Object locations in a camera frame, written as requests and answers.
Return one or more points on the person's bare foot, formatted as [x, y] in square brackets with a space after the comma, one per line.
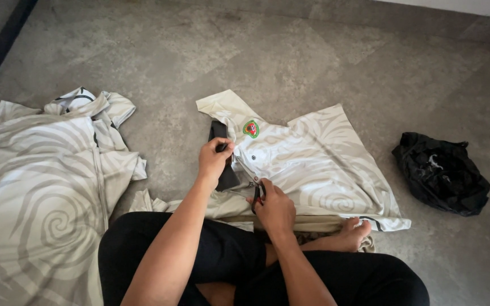
[347, 238]

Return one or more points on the cream swirl shirt with badge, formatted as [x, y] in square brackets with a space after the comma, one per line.
[321, 170]

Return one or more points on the person's left fingers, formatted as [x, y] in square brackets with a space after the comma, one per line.
[224, 144]

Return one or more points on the person's right hand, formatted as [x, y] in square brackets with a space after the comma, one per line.
[277, 210]

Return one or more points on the heap of cream swirl shirts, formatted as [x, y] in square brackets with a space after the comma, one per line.
[36, 191]

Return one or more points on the person's left hand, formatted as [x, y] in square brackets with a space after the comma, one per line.
[211, 163]

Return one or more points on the black plastic bag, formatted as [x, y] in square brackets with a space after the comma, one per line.
[440, 174]

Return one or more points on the person's black trousers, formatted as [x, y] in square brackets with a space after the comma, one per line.
[228, 255]

